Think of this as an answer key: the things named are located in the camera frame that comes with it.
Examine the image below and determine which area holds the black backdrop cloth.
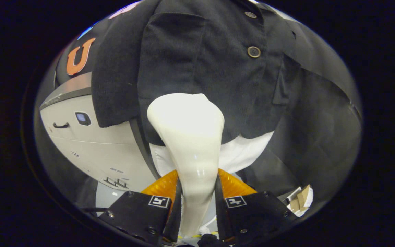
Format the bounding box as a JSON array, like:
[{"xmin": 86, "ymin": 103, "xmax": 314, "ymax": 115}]
[{"xmin": 35, "ymin": 0, "xmax": 362, "ymax": 213}]

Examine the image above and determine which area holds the black buttoned jacket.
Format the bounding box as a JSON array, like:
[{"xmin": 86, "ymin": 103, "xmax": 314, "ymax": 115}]
[{"xmin": 91, "ymin": 0, "xmax": 296, "ymax": 146}]

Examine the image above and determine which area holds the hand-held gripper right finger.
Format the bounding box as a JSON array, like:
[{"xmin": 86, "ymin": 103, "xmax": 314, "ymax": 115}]
[{"xmin": 215, "ymin": 168, "xmax": 300, "ymax": 246}]

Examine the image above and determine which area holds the white mannequin torso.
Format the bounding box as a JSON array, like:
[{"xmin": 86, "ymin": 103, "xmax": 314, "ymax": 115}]
[{"xmin": 149, "ymin": 130, "xmax": 275, "ymax": 180}]

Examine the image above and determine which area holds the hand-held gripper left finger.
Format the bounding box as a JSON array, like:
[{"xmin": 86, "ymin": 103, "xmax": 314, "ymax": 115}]
[{"xmin": 99, "ymin": 169, "xmax": 183, "ymax": 246}]

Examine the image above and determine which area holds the small cabinet display screen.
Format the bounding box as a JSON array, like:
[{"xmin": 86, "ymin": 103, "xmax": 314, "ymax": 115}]
[{"xmin": 75, "ymin": 111, "xmax": 92, "ymax": 126}]

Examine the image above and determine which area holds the grey and white cabinet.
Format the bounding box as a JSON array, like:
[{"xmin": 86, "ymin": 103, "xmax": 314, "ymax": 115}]
[{"xmin": 39, "ymin": 71, "xmax": 161, "ymax": 192}]

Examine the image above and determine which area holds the white garment steamer head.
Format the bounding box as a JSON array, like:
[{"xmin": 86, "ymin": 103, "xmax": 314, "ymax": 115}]
[{"xmin": 147, "ymin": 93, "xmax": 225, "ymax": 237}]

